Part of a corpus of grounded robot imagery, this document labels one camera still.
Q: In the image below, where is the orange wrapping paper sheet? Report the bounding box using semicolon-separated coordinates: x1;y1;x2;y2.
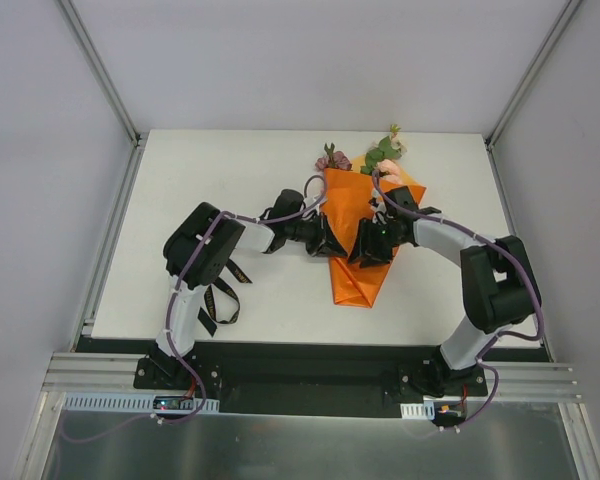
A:
321;158;398;308

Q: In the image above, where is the pink fake rose stem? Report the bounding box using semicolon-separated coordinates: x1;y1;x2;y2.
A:
376;159;404;185

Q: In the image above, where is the mauve fake rose stem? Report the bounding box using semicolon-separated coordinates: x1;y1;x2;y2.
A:
315;143;352;172

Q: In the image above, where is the white fake rose stem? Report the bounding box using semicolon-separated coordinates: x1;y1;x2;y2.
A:
360;124;407;175

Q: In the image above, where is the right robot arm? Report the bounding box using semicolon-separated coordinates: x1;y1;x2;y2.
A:
348;186;541;397

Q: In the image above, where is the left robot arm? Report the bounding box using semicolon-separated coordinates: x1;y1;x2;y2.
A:
148;189;348;389

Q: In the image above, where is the black ribbon with gold text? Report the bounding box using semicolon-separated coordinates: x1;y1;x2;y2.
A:
188;259;252;338

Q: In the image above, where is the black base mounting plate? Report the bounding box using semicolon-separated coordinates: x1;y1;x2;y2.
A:
133;341;487;418

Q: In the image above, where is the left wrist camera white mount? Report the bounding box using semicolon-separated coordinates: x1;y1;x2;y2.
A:
301;197;326;218

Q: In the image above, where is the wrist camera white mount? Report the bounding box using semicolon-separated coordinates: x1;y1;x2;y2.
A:
369;197;393;225
301;197;326;218

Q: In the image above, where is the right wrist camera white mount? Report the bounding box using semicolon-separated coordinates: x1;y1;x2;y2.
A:
369;197;393;225

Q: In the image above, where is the right white slotted cable duct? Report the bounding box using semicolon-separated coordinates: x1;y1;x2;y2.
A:
399;401;464;420

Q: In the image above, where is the white slotted cable duct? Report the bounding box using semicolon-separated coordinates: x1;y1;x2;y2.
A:
64;393;220;415
399;401;464;420

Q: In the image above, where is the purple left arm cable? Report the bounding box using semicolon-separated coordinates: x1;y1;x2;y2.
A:
165;174;329;416

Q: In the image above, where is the left aluminium frame post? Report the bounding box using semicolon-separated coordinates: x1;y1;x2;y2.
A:
54;0;142;147

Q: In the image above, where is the aluminium frame post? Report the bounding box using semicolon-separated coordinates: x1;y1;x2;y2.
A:
54;0;142;147
485;0;585;152

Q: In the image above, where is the left white slotted cable duct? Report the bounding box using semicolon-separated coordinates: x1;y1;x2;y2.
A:
64;393;220;415

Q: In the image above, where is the right aluminium frame post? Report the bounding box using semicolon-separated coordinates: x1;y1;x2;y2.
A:
485;0;585;152

